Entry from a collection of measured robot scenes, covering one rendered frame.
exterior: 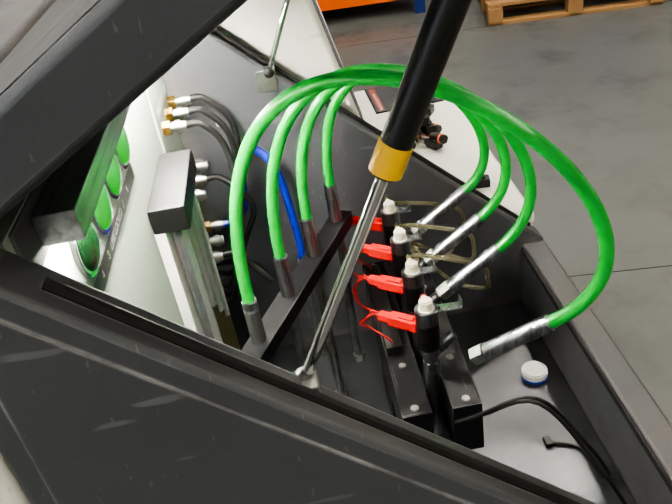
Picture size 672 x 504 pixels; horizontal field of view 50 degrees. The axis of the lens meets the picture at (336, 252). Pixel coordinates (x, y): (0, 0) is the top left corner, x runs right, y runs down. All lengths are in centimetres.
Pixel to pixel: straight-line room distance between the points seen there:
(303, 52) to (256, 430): 71
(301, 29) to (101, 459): 73
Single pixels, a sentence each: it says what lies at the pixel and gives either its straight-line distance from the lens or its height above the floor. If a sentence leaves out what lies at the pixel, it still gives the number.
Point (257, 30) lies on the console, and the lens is 105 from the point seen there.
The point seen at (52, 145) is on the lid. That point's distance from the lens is 33.
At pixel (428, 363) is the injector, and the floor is 102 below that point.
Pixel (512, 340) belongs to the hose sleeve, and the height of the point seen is 114.
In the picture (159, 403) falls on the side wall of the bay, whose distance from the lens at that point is 44.
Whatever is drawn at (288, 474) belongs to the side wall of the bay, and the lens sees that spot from 48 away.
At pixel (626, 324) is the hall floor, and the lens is 258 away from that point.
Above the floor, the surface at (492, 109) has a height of 139.
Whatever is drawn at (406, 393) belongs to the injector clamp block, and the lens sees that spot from 93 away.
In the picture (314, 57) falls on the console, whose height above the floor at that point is 131.
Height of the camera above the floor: 163
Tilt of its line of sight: 33 degrees down
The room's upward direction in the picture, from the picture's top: 10 degrees counter-clockwise
